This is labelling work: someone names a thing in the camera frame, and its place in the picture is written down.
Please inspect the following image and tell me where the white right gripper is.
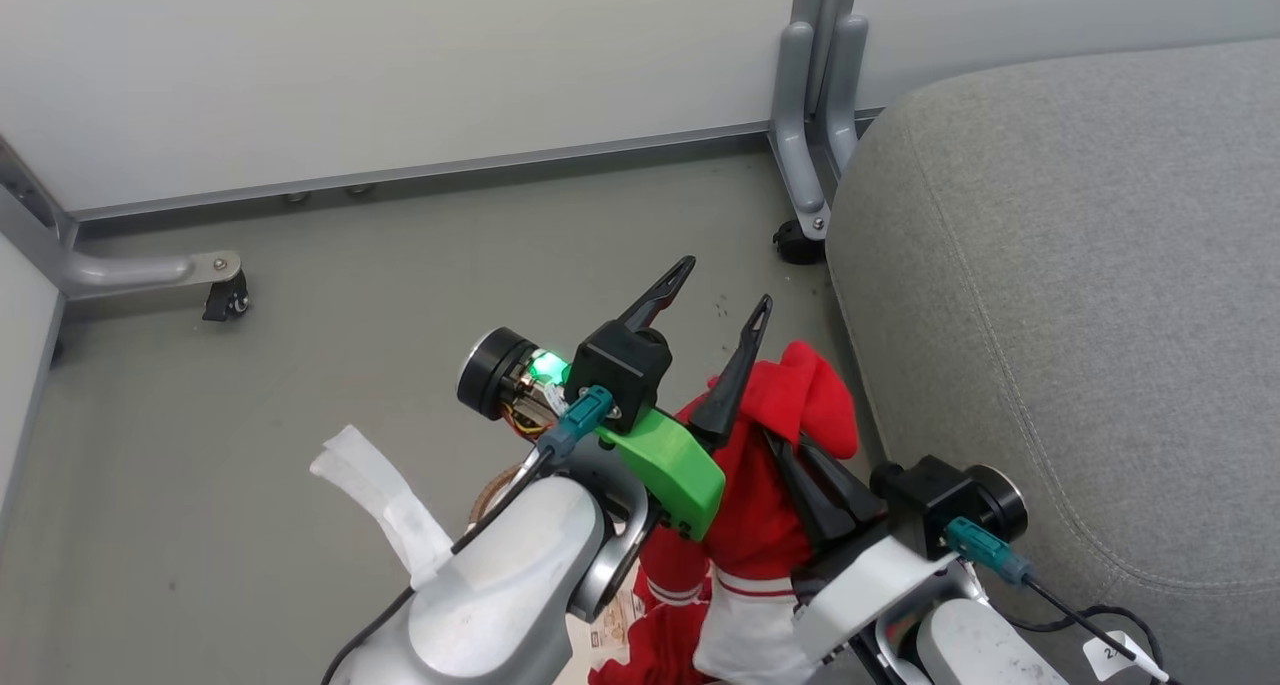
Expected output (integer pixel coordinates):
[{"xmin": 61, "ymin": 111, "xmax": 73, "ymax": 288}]
[{"xmin": 765, "ymin": 430, "xmax": 1029, "ymax": 666}]

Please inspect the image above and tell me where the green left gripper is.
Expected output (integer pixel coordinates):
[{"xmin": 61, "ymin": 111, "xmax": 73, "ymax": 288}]
[{"xmin": 458, "ymin": 255, "xmax": 773, "ymax": 543}]

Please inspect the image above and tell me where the red and white garment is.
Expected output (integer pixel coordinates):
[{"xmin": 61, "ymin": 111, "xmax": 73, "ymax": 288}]
[{"xmin": 588, "ymin": 340, "xmax": 863, "ymax": 685}]

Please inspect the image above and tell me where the cream laundry basket brown rim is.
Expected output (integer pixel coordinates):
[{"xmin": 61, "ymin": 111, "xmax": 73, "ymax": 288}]
[{"xmin": 468, "ymin": 463, "xmax": 651, "ymax": 685}]

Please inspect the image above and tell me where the grey partition leg double tube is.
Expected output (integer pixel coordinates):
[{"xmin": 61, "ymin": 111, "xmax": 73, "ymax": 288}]
[{"xmin": 768, "ymin": 0, "xmax": 871, "ymax": 242}]

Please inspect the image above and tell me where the printed paper sticker label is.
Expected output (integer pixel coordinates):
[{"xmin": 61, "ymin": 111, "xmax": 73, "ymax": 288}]
[{"xmin": 567, "ymin": 590, "xmax": 647, "ymax": 682}]

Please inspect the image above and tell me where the grey fabric sofa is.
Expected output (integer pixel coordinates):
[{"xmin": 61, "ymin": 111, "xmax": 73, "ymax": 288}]
[{"xmin": 825, "ymin": 40, "xmax": 1280, "ymax": 685}]

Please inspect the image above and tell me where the white cloth tape strip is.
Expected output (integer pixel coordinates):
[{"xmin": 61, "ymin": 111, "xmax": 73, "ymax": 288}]
[{"xmin": 310, "ymin": 425, "xmax": 456, "ymax": 591}]

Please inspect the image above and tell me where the black caster wheel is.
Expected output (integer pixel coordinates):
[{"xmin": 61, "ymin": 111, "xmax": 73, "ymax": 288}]
[{"xmin": 203, "ymin": 270, "xmax": 251, "ymax": 323}]

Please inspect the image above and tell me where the grey partition leg single tube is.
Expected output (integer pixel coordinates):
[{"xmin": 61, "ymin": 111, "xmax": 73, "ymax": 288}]
[{"xmin": 0, "ymin": 135, "xmax": 244, "ymax": 303}]

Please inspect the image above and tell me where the black right arm cable teal plug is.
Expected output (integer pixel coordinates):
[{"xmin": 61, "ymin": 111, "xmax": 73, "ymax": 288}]
[{"xmin": 945, "ymin": 517, "xmax": 1171, "ymax": 685}]

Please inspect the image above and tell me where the small white cable tag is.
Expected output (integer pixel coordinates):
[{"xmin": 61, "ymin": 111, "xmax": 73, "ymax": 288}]
[{"xmin": 1083, "ymin": 630, "xmax": 1169, "ymax": 684}]

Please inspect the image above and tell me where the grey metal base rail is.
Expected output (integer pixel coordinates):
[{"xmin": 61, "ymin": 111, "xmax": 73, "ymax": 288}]
[{"xmin": 68, "ymin": 118, "xmax": 783, "ymax": 224}]

